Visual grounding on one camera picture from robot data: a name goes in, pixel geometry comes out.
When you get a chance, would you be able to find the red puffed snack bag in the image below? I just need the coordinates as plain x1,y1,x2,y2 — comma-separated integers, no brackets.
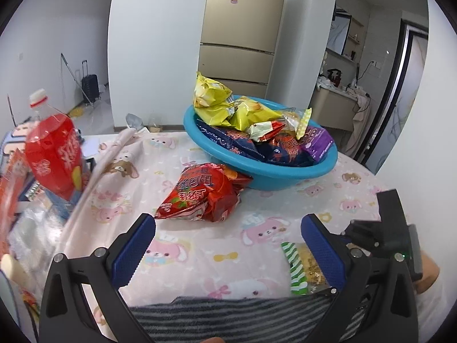
154,163,252,222

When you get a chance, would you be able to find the purple milk carton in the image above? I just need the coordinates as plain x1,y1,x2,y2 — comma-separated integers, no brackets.
300,126,334,163

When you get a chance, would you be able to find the person right hand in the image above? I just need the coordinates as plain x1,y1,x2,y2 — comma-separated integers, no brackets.
414,250,440,294

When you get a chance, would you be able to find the black suitcase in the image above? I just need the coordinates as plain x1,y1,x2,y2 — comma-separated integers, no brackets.
81,60,99,104

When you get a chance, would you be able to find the green striped noodle snack bag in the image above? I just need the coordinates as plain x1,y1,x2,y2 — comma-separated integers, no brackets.
281,242,329,296

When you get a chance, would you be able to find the beige washing cabinet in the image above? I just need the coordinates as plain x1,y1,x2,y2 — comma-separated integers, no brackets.
309,85,359,132

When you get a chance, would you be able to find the orange blue snack bag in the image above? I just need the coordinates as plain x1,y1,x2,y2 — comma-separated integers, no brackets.
256,131,315,167

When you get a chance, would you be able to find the blue plastic basin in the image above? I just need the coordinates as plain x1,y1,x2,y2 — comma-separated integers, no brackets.
183,106,338,191

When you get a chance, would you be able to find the striped grey sweater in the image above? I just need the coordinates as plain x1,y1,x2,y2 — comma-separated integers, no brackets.
128,293,369,343

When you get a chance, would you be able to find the yellow potato chip bag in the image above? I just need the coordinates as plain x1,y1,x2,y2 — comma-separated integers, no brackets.
229,96,281,132

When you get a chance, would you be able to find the yellow striped noodle snack bag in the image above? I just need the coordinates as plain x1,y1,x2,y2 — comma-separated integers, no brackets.
279,108,312,140

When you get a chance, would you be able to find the dark blue snack bag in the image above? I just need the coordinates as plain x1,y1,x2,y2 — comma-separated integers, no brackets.
195,119,265,161

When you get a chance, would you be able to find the beige refrigerator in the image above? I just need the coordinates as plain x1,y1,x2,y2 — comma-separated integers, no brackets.
198,0,284,97

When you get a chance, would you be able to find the red soda bottle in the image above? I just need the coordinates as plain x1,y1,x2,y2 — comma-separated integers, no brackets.
25,89,83,201

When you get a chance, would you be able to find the pink cartoon tablecloth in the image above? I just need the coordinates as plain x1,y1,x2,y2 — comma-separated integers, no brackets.
58,130,386,306

